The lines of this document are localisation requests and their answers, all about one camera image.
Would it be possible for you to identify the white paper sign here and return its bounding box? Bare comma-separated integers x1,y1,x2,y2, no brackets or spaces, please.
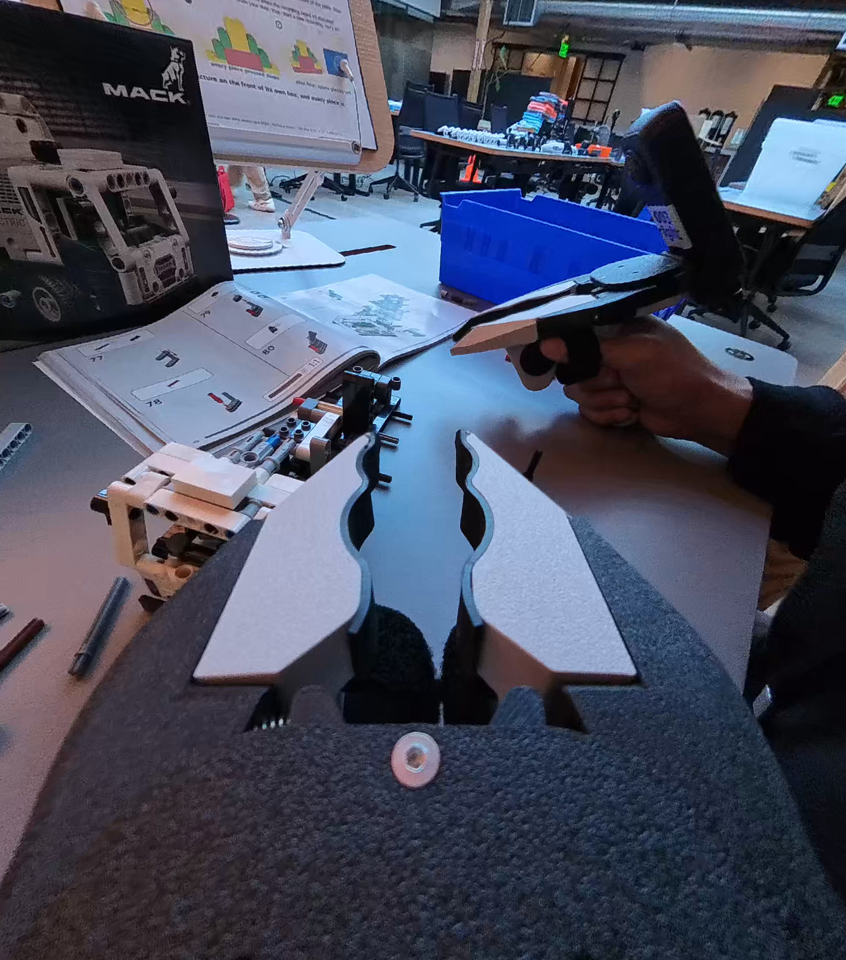
738,117,846,222

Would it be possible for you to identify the colourful pile of parts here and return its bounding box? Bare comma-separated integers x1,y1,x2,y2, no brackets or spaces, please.
505,91,619,159

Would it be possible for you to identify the open instruction booklet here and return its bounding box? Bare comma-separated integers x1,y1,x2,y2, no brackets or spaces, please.
34,273,472,455

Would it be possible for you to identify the black office chair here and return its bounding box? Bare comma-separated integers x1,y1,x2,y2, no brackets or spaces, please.
736,176,846,352
391,81,433,202

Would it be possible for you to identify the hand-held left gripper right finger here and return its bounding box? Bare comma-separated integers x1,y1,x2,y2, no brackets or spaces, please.
455,429,638,699

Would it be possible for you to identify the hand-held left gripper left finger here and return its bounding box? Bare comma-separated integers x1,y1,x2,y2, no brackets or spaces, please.
192,433,379,699

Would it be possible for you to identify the person's right hand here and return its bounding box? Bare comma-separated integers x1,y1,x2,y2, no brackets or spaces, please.
535,316,757,455

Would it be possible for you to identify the wooden display board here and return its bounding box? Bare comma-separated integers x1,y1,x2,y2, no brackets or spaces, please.
40,0,396,175

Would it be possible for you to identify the person's right forearm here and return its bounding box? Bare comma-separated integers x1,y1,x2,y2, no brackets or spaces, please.
729,377,846,562

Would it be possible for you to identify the black lego set box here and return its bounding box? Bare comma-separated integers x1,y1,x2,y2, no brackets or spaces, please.
0,0,235,354

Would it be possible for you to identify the blue plastic bin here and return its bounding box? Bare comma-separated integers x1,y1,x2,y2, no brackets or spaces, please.
438,187,686,320

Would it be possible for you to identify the partly built lego truck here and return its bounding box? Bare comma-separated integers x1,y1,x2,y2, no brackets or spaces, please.
90,369,415,612

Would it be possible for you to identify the long wooden background table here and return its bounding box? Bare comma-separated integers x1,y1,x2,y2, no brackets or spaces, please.
409,127,628,213

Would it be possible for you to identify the dark grey lego axle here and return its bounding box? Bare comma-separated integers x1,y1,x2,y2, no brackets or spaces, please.
68,576,131,678

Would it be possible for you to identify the white board stand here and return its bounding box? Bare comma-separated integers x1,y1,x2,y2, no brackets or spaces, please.
226,169,346,273

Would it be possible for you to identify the printed instruction sheet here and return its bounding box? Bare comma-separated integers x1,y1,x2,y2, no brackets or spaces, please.
59,0,379,168

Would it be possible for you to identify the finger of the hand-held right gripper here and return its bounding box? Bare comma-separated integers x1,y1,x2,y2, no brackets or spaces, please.
450,313,544,358
468,277,598,335

